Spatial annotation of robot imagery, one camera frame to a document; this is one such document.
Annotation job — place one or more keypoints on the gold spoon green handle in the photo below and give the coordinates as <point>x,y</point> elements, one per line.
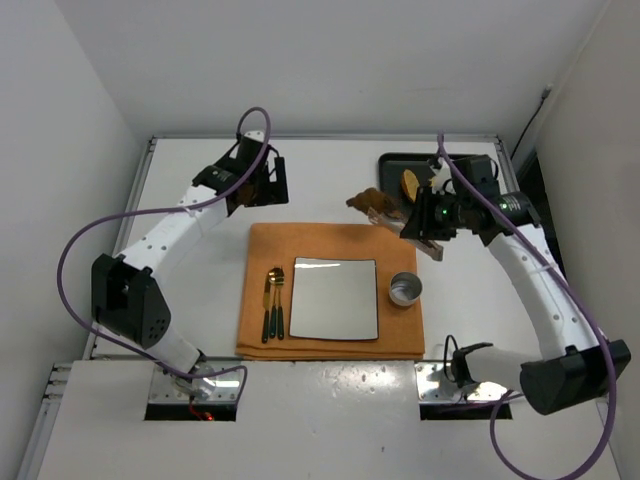
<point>272,329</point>

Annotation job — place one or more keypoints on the metal cup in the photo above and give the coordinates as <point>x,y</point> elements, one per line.
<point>405,289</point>

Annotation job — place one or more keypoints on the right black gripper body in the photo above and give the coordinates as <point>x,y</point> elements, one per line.
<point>426,217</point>

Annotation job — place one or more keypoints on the dark brown bread piece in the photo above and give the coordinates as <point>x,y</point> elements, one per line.
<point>377,201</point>

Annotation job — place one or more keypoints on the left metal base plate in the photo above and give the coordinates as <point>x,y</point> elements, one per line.
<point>221,386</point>

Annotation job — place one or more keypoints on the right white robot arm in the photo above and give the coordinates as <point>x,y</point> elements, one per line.
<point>577,363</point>

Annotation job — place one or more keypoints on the black tray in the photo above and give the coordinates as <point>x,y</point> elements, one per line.
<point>424,167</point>

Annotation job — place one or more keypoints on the metal base plate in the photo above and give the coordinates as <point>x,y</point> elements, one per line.
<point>434,389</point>
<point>221,386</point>

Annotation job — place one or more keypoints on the bread slice left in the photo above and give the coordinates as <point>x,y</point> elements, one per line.
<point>410,185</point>

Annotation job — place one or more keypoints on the gold fork green handle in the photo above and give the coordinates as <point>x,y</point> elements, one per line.
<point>280,305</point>

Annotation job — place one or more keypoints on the gold knife green handle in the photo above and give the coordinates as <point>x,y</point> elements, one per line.
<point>265,335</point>

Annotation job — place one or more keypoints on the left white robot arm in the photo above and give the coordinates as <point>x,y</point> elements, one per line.
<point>126,289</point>

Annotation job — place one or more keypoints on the orange cloth placemat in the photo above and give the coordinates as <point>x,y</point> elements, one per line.
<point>401,331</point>

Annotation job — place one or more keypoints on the white square plate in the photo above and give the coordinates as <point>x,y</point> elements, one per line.
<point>334,299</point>

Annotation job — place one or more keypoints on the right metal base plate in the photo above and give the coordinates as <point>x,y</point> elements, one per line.
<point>434,389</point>

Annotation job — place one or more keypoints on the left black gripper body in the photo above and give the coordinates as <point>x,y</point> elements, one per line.
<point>273,182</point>

